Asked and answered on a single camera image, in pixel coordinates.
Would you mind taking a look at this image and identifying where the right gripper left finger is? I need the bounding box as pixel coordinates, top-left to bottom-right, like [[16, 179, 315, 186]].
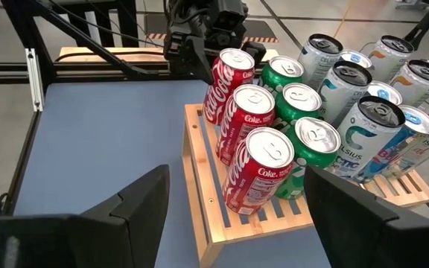
[[81, 165, 171, 268]]

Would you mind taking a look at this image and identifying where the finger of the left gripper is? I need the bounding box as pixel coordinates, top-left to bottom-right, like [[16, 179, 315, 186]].
[[241, 40, 267, 66], [185, 45, 216, 86]]

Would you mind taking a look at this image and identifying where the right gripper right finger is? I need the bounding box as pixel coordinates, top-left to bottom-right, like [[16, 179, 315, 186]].
[[303, 165, 429, 268]]

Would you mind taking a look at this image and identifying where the red Coca-Cola can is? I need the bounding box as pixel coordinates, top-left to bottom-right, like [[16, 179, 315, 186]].
[[202, 48, 255, 126], [222, 127, 296, 216], [216, 84, 276, 167]]

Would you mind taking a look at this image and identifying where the green Sprite can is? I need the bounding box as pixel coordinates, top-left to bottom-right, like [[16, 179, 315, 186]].
[[272, 82, 322, 131], [273, 117, 342, 200], [258, 55, 305, 98]]

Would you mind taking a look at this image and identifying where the slatted bamboo shelf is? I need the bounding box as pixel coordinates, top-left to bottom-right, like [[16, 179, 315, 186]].
[[181, 103, 429, 268]]

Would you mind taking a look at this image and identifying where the black plate with orange stripes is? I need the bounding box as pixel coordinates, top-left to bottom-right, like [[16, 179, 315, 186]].
[[143, 13, 279, 45]]

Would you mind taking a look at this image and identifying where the black slanted pole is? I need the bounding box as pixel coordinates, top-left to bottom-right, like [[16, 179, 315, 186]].
[[403, 0, 429, 41]]

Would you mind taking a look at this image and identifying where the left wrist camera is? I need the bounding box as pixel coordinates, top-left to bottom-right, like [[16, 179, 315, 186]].
[[217, 0, 249, 34]]

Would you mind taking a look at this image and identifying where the yellow floor cable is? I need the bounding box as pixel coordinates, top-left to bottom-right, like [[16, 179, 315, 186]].
[[335, 0, 353, 29]]

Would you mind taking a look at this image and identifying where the silver aluminium bracket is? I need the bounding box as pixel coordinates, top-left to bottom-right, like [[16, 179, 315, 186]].
[[25, 47, 46, 112]]

